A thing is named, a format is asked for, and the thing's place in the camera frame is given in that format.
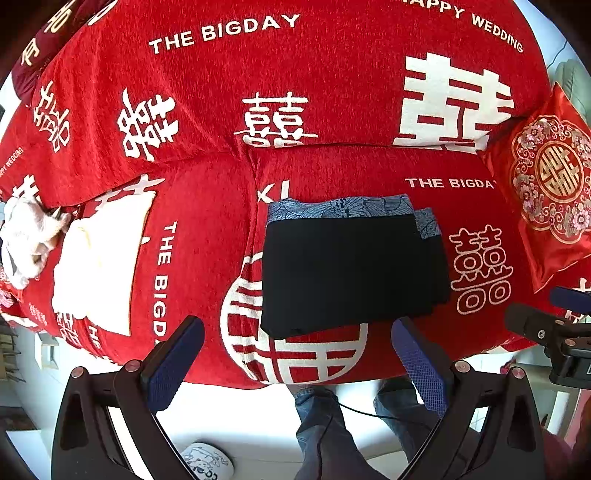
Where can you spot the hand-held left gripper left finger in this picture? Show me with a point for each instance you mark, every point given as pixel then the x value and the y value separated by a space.
pixel 178 360

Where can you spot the red embroidered pillow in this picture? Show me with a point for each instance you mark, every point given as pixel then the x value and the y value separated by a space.
pixel 549 184

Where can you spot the dark red printed cushion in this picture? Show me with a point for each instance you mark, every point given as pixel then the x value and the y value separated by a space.
pixel 51 41

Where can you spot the black pants with blue waistband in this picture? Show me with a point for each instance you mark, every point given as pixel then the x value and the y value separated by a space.
pixel 355 267

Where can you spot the folded cream cloth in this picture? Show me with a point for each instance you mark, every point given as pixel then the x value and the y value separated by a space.
pixel 101 267

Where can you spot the red printed sofa cover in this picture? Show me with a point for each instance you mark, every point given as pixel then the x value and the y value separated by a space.
pixel 300 83

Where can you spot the white patterned slipper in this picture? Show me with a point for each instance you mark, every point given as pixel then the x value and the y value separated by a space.
pixel 205 461

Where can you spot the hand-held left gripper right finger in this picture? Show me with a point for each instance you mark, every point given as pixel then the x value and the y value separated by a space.
pixel 418 360

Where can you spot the crumpled white cloth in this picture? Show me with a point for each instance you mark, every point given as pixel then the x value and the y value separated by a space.
pixel 27 235

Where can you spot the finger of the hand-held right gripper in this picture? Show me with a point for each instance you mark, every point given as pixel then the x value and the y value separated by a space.
pixel 572 297
pixel 535 325

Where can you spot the person's blue jeans leg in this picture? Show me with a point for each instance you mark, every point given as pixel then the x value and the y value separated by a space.
pixel 323 438
pixel 406 415

